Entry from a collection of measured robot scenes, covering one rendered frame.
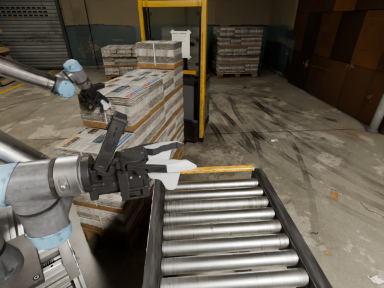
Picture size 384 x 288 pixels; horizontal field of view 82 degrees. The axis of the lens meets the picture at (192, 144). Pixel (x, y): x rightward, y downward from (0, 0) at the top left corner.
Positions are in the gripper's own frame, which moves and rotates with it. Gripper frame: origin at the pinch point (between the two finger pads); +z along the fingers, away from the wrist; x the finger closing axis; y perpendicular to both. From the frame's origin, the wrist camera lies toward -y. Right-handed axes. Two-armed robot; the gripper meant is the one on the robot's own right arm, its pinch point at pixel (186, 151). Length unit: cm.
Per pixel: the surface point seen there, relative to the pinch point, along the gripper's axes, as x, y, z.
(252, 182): -41, 38, 40
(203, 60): -214, -14, 67
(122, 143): -89, 29, -21
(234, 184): -42, 39, 31
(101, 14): -785, -147, -88
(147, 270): -10.1, 42.6, -11.8
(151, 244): -18.7, 41.4, -9.7
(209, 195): -38, 40, 17
